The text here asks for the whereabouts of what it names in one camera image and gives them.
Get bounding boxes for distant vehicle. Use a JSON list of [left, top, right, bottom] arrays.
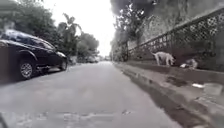
[[84, 55, 101, 64]]

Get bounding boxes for row of trees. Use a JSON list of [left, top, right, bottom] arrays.
[[0, 0, 101, 64]]

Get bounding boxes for raised concrete pavement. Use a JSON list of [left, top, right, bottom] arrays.
[[113, 59, 224, 121]]

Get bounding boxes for dark roadside gutter strip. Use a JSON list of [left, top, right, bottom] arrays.
[[114, 63, 214, 128]]

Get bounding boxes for ornamental lattice fence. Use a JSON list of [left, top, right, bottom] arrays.
[[111, 7, 224, 72]]

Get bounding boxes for trees behind lattice fence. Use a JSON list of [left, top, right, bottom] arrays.
[[109, 0, 188, 62]]

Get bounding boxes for grey concrete road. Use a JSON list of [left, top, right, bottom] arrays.
[[0, 60, 183, 128]]

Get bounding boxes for black car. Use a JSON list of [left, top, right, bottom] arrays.
[[0, 29, 69, 82]]

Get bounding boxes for grey dog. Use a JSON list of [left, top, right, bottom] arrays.
[[179, 58, 199, 70]]

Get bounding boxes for white dog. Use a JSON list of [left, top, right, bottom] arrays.
[[150, 50, 176, 67]]

